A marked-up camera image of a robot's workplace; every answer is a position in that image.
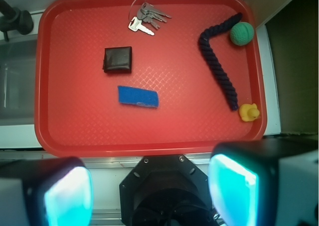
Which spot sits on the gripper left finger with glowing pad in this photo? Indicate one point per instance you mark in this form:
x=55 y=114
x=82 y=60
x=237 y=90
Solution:
x=45 y=192

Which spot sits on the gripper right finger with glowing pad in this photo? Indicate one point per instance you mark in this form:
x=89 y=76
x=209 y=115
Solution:
x=268 y=182

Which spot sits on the yellow rubber duck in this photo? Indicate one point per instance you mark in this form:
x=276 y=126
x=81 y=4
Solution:
x=249 y=112

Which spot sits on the red plastic tray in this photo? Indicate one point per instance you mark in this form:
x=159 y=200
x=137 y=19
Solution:
x=77 y=108

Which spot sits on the dark brown leather wallet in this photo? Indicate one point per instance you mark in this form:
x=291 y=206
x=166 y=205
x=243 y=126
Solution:
x=118 y=60

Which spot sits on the green rubber ball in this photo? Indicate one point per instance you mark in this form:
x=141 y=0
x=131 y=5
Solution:
x=242 y=33

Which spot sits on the black clamp knob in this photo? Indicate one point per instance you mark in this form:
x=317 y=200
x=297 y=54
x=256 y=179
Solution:
x=14 y=19

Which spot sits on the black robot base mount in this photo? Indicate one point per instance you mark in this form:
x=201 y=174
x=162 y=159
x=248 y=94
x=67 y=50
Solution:
x=166 y=191

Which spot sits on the silver keys on ring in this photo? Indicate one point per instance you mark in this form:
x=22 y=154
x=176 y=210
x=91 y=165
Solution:
x=147 y=13

